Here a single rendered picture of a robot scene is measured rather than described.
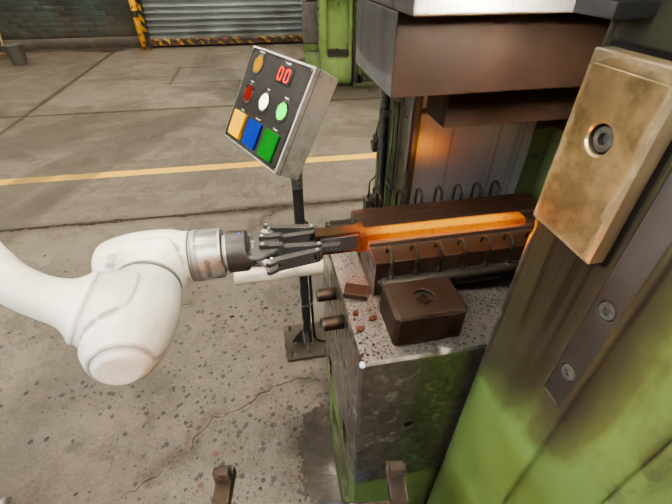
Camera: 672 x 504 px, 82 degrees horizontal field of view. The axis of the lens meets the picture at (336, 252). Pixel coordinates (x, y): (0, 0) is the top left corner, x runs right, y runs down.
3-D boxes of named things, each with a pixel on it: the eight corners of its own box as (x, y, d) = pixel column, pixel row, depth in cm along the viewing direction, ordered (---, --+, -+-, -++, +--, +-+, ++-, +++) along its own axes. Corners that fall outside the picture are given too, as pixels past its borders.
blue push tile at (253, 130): (251, 150, 108) (261, 124, 106) (240, 141, 113) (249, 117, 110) (257, 152, 109) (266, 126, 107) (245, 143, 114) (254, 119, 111)
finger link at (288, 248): (258, 240, 68) (258, 245, 67) (322, 237, 68) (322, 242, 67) (261, 258, 70) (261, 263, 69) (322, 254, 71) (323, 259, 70)
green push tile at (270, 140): (268, 163, 102) (278, 136, 99) (255, 153, 106) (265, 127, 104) (274, 165, 103) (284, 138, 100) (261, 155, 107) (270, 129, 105)
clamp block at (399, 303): (392, 347, 62) (396, 320, 58) (378, 309, 68) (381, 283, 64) (462, 337, 64) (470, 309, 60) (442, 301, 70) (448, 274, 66)
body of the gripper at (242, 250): (230, 254, 74) (279, 248, 75) (229, 283, 67) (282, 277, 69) (223, 221, 69) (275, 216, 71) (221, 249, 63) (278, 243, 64)
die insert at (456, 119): (443, 128, 57) (450, 86, 54) (425, 112, 63) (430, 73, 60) (618, 116, 62) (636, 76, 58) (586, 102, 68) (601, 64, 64)
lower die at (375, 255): (373, 295, 71) (376, 260, 66) (350, 234, 87) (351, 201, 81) (575, 268, 77) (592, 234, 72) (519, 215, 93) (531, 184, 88)
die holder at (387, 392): (352, 485, 87) (360, 366, 59) (325, 350, 116) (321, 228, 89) (573, 439, 95) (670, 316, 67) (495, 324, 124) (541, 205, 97)
